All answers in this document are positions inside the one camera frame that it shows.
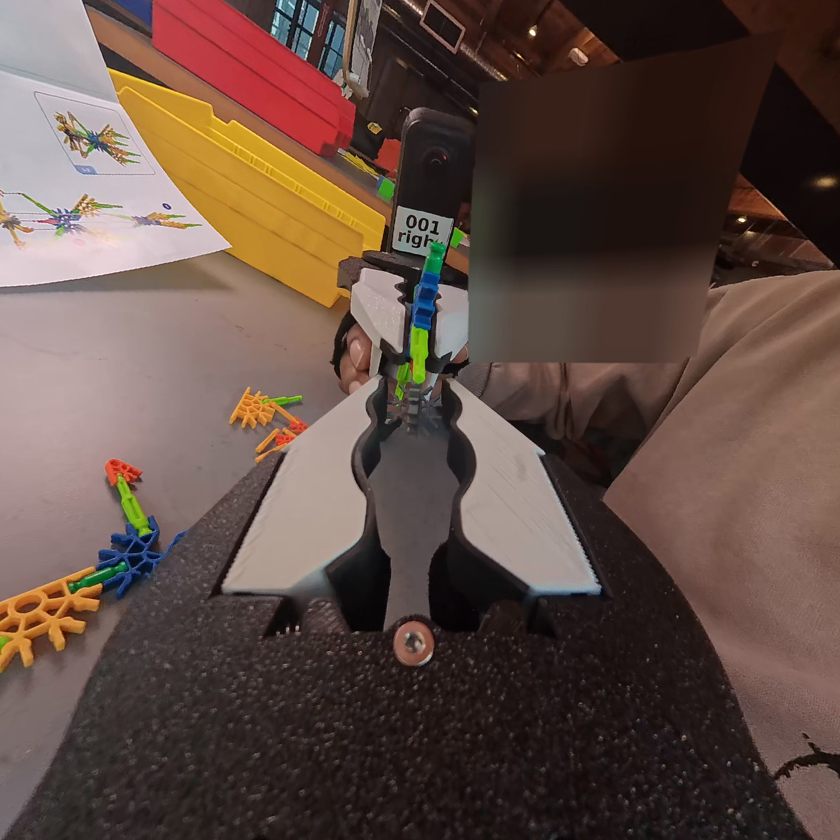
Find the leaning white board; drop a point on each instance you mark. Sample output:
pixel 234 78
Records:
pixel 364 46

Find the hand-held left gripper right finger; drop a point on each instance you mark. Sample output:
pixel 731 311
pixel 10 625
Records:
pixel 518 518

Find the grey desk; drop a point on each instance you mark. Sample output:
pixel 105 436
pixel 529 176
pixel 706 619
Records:
pixel 164 341

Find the orange red object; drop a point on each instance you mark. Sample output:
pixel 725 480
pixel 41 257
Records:
pixel 388 156

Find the yellow fan connector green rod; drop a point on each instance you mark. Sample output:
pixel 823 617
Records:
pixel 253 407

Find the person's right hand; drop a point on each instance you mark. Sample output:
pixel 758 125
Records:
pixel 358 358

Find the yellow storage bin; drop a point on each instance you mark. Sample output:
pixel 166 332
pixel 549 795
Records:
pixel 262 249
pixel 315 190

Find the small blue connector green rods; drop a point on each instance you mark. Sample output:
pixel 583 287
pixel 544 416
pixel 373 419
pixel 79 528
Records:
pixel 425 302

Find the paned window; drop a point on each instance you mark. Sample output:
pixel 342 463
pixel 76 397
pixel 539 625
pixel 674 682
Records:
pixel 308 33

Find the green block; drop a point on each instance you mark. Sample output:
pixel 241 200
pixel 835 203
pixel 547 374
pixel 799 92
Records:
pixel 386 189
pixel 458 237

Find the black bag yellow tag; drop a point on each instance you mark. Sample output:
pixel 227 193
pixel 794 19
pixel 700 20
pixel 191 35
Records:
pixel 367 141

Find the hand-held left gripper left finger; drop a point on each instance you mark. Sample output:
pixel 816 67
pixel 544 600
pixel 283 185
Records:
pixel 308 518

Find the stack of red bins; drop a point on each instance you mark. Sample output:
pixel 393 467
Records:
pixel 249 65

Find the wall air vent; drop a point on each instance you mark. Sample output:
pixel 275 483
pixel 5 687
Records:
pixel 443 26

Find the large blue connector fan assembly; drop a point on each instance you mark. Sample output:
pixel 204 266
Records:
pixel 138 551

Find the toy instruction sheet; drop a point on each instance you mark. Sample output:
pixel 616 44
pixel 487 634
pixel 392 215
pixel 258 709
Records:
pixel 65 197

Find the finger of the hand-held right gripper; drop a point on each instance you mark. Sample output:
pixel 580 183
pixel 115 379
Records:
pixel 380 308
pixel 453 321

